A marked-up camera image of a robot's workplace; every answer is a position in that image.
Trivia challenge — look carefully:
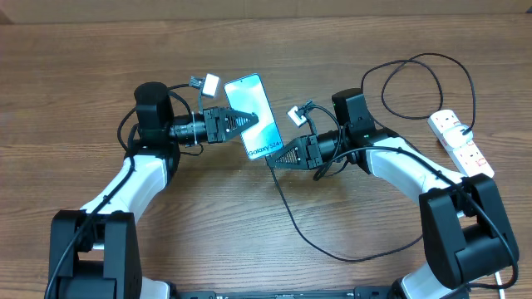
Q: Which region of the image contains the Samsung Galaxy smartphone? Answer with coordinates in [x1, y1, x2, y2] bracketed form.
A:
[224, 73, 283, 160]

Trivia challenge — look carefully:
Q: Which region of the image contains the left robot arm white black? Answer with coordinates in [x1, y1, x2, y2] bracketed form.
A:
[45, 81, 259, 298]

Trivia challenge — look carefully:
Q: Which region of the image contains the white power strip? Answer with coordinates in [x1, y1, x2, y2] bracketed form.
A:
[427, 110, 495, 178]

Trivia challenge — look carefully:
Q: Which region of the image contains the white charger plug adapter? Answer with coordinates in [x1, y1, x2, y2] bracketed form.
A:
[441, 125, 473, 151]

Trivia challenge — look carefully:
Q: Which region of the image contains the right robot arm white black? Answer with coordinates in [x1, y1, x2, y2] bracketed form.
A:
[267, 88, 520, 298]

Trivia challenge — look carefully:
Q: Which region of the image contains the black USB charging cable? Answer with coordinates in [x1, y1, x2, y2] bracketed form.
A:
[265, 52, 477, 263]

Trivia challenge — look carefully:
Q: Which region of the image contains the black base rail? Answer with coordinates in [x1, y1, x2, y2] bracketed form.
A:
[176, 286, 391, 299]

